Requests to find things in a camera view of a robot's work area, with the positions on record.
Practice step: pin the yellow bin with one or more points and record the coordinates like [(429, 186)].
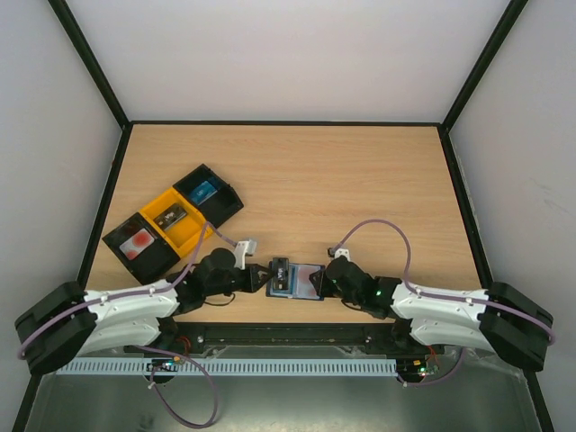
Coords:
[(176, 220)]

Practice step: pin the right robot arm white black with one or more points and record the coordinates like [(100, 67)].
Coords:
[(500, 320)]

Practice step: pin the blue credit card in bin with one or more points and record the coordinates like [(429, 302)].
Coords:
[(203, 192)]

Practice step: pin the light blue slotted cable duct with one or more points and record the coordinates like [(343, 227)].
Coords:
[(217, 367)]

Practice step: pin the black bin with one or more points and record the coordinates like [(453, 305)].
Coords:
[(153, 262), (220, 207)]

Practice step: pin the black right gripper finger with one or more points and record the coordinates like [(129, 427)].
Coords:
[(317, 277), (315, 291)]

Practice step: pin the black bin far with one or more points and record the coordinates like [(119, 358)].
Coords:
[(220, 207)]

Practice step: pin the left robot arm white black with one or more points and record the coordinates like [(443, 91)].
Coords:
[(70, 321)]

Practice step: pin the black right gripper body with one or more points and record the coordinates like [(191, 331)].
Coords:
[(327, 279)]

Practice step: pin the red white card in holder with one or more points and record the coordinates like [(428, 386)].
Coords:
[(303, 287)]

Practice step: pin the black bin near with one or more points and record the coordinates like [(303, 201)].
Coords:
[(153, 262)]

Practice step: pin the black aluminium frame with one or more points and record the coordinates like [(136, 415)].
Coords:
[(504, 26)]

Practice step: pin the blue leather card holder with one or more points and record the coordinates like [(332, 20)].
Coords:
[(300, 286)]

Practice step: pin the blue card in holder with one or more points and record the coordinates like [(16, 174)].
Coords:
[(277, 294)]

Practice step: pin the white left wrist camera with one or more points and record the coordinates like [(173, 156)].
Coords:
[(243, 250)]

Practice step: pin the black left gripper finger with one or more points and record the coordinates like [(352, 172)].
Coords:
[(259, 272), (256, 281)]

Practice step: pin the black front mounting rail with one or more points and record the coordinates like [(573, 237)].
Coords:
[(389, 339)]

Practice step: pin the black VIP card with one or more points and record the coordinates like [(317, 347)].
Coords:
[(280, 280)]

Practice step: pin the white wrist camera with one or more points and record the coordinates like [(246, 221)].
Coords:
[(337, 252), (243, 250)]

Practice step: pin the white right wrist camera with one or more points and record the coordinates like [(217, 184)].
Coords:
[(337, 252)]

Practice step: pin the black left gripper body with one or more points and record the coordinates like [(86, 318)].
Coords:
[(240, 285)]

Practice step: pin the white red card in bin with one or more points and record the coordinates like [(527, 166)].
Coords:
[(136, 244)]

